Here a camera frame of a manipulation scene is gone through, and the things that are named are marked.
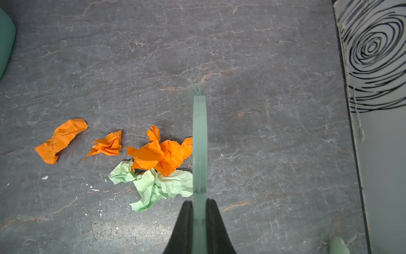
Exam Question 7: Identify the green paper scrap far corner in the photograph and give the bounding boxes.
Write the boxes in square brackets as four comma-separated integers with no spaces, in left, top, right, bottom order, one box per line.
[108,160,136,185]

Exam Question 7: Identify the orange paper scrap far corner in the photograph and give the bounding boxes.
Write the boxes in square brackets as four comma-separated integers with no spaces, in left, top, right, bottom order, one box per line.
[125,126,192,177]

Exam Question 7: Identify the orange folded paper scrap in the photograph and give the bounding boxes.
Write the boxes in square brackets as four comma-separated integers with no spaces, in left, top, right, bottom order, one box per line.
[83,130,122,163]

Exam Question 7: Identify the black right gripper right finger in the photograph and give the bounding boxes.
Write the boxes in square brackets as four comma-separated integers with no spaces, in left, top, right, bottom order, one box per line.
[206,199,236,254]

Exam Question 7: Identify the orange paper scrap centre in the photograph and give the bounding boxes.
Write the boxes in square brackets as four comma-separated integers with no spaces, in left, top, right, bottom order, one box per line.
[35,118,88,165]

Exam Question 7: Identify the green hand brush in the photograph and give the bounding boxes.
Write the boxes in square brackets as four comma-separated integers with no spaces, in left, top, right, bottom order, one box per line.
[191,84,208,254]

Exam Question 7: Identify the green bin with plastic liner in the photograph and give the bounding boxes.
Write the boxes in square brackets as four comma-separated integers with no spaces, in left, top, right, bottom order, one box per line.
[0,9,16,78]

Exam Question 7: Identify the green kitchen tongs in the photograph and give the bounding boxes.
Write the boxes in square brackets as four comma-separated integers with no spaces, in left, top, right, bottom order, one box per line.
[329,237,350,254]

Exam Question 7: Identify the green paper scrap far right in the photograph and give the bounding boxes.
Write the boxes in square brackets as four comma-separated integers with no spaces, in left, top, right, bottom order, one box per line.
[130,169,193,212]

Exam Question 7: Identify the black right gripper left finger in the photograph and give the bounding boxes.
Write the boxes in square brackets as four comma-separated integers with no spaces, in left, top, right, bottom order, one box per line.
[163,201,193,254]

